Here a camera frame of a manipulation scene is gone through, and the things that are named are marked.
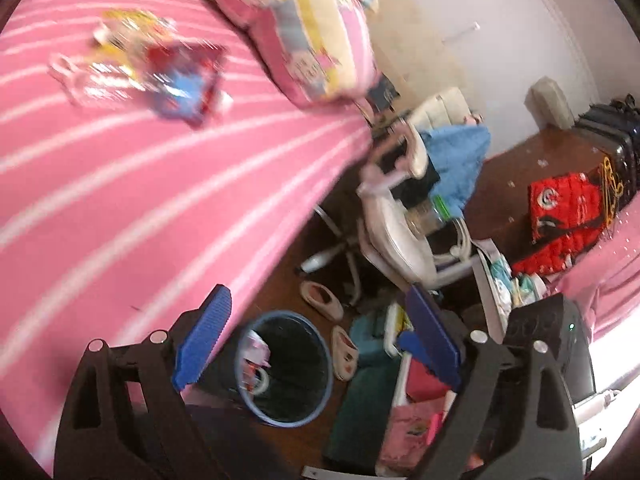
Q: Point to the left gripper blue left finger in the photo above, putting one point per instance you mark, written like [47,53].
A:
[195,334]

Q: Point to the yellow snack wrapper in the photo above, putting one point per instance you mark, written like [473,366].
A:
[124,37]

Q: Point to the red bag with print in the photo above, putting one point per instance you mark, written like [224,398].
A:
[566,218]

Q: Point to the blue cloth on chair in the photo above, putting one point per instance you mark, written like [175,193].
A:
[457,153]

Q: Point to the colourful cartoon folded quilt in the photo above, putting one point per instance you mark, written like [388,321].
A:
[316,51]

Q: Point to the pink striped bed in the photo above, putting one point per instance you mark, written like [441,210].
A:
[113,222]

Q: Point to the clear plastic water bottle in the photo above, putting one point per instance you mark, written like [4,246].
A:
[98,84]

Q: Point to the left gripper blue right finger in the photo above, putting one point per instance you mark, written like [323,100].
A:
[429,342]

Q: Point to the white office chair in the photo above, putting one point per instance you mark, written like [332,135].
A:
[423,243]

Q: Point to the black suitcase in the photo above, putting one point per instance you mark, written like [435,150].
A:
[614,128]

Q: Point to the red snack wrapper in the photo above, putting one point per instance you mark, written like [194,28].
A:
[183,80]

